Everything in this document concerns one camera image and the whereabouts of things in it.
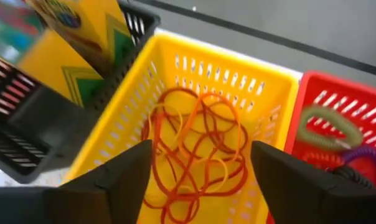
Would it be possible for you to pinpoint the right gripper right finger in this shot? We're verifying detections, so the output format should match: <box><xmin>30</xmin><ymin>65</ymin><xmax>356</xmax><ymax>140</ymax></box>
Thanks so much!
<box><xmin>250</xmin><ymin>140</ymin><xmax>376</xmax><ymax>224</ymax></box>

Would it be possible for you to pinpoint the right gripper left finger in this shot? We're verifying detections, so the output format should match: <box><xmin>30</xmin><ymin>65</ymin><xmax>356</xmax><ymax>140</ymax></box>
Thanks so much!
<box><xmin>60</xmin><ymin>139</ymin><xmax>154</xmax><ymax>224</ymax></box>

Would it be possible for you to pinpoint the orange coil wristband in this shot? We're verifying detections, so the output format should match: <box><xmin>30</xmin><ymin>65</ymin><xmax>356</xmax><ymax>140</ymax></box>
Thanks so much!
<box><xmin>301</xmin><ymin>150</ymin><xmax>345</xmax><ymax>171</ymax></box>

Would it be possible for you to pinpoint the red rubber band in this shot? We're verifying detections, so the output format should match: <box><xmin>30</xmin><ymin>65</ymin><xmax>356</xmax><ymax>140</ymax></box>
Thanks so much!
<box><xmin>162</xmin><ymin>124</ymin><xmax>250</xmax><ymax>206</ymax></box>
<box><xmin>141</xmin><ymin>88</ymin><xmax>207</xmax><ymax>187</ymax></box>
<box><xmin>143</xmin><ymin>174</ymin><xmax>201</xmax><ymax>224</ymax></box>

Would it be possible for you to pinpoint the green coil wristband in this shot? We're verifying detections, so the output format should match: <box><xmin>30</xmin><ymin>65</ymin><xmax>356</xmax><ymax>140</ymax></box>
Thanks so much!
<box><xmin>296</xmin><ymin>105</ymin><xmax>365</xmax><ymax>152</ymax></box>

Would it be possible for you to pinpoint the orange rubber band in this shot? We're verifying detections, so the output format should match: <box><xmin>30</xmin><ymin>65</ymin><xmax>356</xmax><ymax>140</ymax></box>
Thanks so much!
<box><xmin>175</xmin><ymin>91</ymin><xmax>242</xmax><ymax>162</ymax></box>
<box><xmin>187</xmin><ymin>157</ymin><xmax>229</xmax><ymax>187</ymax></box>

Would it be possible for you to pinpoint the black coil wristband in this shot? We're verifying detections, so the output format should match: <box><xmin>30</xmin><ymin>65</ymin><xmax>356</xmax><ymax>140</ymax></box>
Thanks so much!
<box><xmin>330</xmin><ymin>166</ymin><xmax>376</xmax><ymax>191</ymax></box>

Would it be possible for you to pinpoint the yellow rubber band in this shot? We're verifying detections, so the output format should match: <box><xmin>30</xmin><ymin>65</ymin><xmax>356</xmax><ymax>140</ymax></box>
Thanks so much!
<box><xmin>147</xmin><ymin>102</ymin><xmax>184</xmax><ymax>147</ymax></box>

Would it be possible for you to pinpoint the purple coil wristband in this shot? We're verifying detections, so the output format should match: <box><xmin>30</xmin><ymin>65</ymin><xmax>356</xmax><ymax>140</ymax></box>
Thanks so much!
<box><xmin>339</xmin><ymin>145</ymin><xmax>376</xmax><ymax>194</ymax></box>

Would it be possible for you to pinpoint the yellow plastic basket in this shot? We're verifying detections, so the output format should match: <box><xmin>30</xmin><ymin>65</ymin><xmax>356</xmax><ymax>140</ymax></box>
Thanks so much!
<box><xmin>62</xmin><ymin>29</ymin><xmax>302</xmax><ymax>224</ymax></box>

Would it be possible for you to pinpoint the red plastic basket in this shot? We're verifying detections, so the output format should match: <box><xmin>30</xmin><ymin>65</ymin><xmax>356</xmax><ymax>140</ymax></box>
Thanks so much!
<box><xmin>266</xmin><ymin>70</ymin><xmax>376</xmax><ymax>224</ymax></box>

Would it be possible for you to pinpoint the black plastic basket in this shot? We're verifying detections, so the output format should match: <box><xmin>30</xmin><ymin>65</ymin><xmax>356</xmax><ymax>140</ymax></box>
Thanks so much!
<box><xmin>0</xmin><ymin>0</ymin><xmax>161</xmax><ymax>185</ymax></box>

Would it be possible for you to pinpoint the yellow green crayon box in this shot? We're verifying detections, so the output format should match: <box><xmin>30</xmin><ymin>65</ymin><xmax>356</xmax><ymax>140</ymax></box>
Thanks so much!
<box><xmin>24</xmin><ymin>0</ymin><xmax>136</xmax><ymax>76</ymax></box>
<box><xmin>16</xmin><ymin>29</ymin><xmax>105</xmax><ymax>109</ymax></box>

